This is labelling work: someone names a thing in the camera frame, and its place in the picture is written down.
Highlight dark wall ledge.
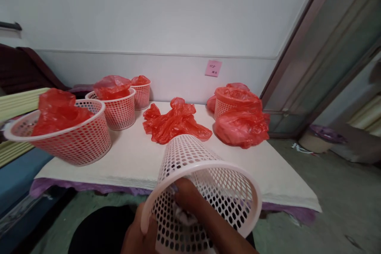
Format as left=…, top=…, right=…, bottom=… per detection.
left=0, top=21, right=23, bottom=40

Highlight purple under cloth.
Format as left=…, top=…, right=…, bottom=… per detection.
left=29, top=83, right=317, bottom=231

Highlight brown metal door frame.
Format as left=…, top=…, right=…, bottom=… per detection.
left=258, top=0, right=381, bottom=140

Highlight person's left hand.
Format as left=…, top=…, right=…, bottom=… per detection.
left=122, top=202, right=160, bottom=254

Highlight dark red cushion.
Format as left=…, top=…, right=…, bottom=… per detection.
left=0, top=43, right=72, bottom=96

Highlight beige floor bin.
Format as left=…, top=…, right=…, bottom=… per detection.
left=298, top=129, right=335, bottom=154

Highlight person's left thumb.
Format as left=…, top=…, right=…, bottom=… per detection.
left=148, top=214, right=160, bottom=254

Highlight purple bin bag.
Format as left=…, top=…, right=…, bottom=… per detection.
left=309, top=124, right=348, bottom=145

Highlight pink basket lined with bag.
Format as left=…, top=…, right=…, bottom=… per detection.
left=214, top=87, right=254, bottom=122

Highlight bulging red plastic bag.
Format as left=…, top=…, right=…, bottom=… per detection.
left=214, top=106, right=271, bottom=150

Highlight person's right hand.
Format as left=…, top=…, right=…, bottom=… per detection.
left=173, top=177, right=228, bottom=231

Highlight pink perforated plastic basket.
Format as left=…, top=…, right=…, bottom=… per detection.
left=140, top=133, right=263, bottom=254
left=85, top=87, right=137, bottom=131

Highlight pale yellow striped roll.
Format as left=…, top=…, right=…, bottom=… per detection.
left=346, top=95, right=381, bottom=136

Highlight pink sticky note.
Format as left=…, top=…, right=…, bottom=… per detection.
left=204, top=60, right=223, bottom=78

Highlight white paper scrap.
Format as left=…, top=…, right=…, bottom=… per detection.
left=291, top=143, right=316, bottom=155

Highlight large pink perforated basket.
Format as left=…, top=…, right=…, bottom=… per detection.
left=3, top=99, right=112, bottom=167

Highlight blue mattress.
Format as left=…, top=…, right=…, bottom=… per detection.
left=0, top=143, right=58, bottom=216

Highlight small pink perforated basket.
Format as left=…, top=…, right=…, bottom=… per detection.
left=130, top=79, right=152, bottom=111

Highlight pile of loose red bags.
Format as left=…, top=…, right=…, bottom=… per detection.
left=142, top=96, right=213, bottom=145

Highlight red plastic bag liner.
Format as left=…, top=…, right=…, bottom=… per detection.
left=207, top=82, right=264, bottom=117

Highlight person's right fingers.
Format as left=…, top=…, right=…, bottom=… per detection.
left=173, top=177, right=204, bottom=208

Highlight white table cloth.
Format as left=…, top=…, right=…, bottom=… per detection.
left=33, top=100, right=323, bottom=214

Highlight person's legs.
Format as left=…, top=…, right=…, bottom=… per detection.
left=67, top=206, right=144, bottom=254

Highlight yellow-green striped mat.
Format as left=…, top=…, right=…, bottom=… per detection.
left=0, top=87, right=53, bottom=172

